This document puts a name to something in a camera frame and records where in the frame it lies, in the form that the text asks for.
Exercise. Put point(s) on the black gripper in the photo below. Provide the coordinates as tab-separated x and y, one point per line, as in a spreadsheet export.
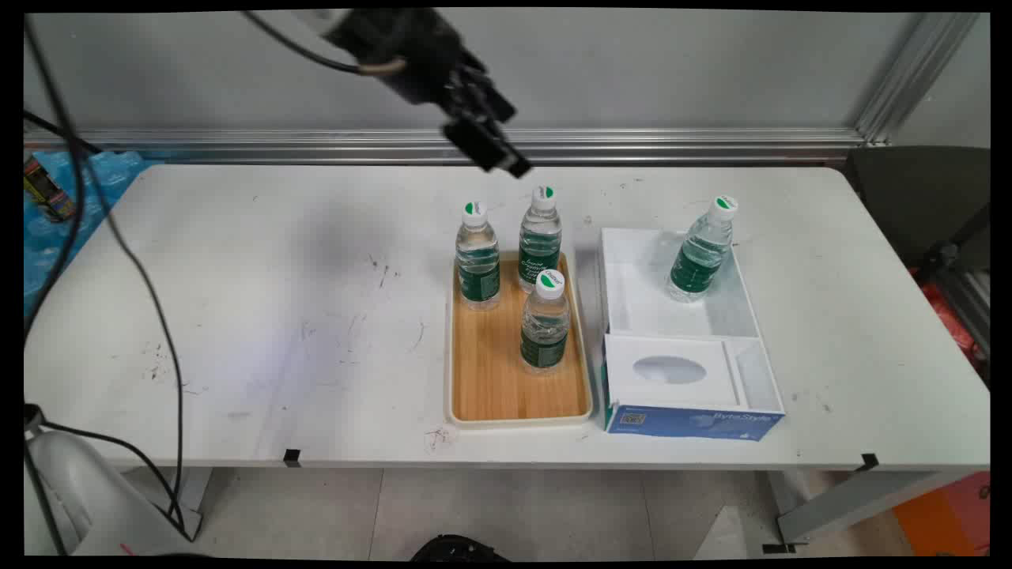
399	47

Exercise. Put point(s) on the green label water bottle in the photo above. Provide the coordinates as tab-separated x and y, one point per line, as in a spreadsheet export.
700	257
544	328
540	237
477	261

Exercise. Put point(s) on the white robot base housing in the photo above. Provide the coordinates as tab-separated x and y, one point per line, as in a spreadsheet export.
87	498

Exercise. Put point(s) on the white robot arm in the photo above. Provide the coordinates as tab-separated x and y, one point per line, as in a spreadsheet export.
316	17

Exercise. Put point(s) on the wooden tray with cream rim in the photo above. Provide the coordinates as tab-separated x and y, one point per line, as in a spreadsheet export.
490	363

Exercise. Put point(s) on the white box with blue side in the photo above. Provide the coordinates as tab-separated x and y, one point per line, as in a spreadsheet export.
672	300

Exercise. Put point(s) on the white insert with oval hole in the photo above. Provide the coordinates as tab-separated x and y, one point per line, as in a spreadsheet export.
672	370

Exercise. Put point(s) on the black tape marker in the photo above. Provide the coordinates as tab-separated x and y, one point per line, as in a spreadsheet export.
870	461
292	457

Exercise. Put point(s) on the black round object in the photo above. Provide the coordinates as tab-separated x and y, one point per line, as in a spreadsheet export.
458	548

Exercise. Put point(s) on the colourful drink can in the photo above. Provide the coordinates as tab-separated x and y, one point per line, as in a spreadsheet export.
49	194

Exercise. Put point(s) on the blue wrapped bottle pack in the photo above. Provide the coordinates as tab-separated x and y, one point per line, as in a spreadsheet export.
47	237

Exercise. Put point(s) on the grey table leg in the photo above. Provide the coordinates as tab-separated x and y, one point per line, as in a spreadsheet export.
846	502
190	494

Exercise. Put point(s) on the red bag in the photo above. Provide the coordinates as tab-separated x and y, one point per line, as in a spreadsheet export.
949	316

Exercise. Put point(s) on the orange box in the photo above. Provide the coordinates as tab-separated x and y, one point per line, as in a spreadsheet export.
945	518

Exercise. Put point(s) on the horizontal aluminium frame rail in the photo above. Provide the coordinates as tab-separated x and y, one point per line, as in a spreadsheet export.
672	144

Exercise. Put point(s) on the slanted aluminium frame rail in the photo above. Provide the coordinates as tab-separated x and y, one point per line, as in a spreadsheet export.
909	75

